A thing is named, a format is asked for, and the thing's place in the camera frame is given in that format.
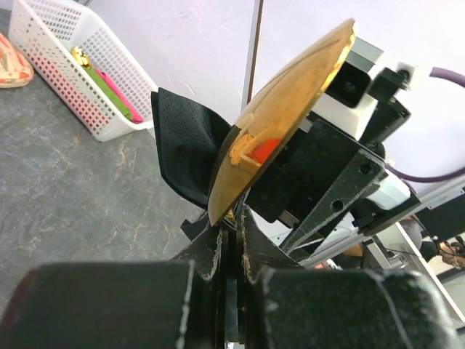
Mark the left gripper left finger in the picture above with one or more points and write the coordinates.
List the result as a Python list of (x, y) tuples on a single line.
[(161, 304)]

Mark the gold spoon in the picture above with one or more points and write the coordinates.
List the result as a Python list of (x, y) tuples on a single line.
[(273, 115)]

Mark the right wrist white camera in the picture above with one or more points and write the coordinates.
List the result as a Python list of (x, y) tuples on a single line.
[(362, 98)]

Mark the floral drawstring pouch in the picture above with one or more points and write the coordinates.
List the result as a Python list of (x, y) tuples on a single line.
[(16, 71)]

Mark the black paper napkin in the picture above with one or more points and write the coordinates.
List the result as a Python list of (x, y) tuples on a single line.
[(188, 137)]

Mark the right aluminium frame post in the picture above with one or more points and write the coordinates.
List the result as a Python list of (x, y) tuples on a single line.
[(253, 45)]

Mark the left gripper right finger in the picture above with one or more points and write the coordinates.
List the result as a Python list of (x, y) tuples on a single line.
[(287, 306)]

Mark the green napkin roll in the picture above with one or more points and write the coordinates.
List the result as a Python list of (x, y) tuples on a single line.
[(82, 59)]

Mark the white basket with rolls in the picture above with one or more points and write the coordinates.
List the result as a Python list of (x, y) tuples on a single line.
[(47, 31)]

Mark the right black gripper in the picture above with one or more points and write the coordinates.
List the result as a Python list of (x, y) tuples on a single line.
[(319, 175)]

